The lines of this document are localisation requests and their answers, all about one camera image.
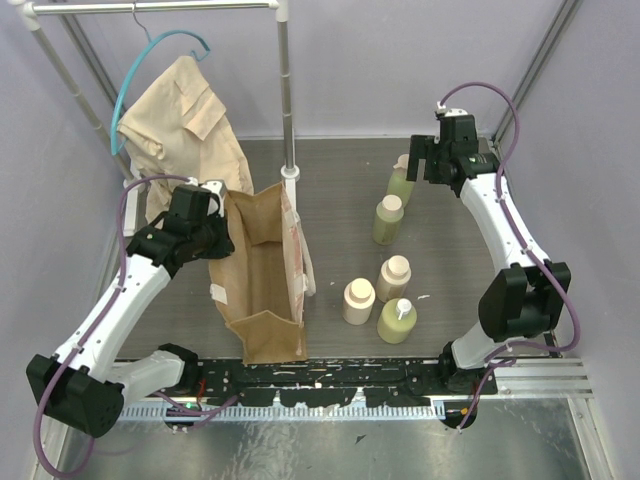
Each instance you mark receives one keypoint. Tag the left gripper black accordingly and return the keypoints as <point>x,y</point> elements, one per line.
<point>220,240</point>

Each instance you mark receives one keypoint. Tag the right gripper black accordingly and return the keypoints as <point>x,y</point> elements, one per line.
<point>420,148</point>

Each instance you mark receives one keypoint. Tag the green pump bottle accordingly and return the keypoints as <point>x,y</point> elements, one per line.
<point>398,183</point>
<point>396,321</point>

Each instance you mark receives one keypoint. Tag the green bottle beige cap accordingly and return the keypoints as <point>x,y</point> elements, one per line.
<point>388,217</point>

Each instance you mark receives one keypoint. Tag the brown canvas bag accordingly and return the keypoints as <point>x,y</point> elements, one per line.
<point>260,288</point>

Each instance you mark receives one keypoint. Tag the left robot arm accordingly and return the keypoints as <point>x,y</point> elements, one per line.
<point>80,385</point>

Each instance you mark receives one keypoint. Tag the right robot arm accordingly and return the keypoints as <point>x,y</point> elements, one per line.
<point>523,300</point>

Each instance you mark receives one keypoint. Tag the beige shirt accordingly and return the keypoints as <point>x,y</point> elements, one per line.
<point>178,126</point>

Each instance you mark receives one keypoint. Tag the beige bottle right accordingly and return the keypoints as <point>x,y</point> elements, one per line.
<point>393,279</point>

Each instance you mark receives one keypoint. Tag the beige bottle left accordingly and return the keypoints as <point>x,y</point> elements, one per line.
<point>358,300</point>

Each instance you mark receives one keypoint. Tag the teal clothes hanger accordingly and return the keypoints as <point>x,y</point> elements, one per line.
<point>130,85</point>

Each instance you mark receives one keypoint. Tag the white clothes rack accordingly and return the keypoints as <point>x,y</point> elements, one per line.
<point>29,12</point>

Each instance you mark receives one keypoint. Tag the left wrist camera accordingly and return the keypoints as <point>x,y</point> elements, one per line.
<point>217,192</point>

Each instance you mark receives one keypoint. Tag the white cable tray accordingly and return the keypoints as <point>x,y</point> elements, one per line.
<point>357,411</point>

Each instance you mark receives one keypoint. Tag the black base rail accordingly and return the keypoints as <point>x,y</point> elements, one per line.
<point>392,382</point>

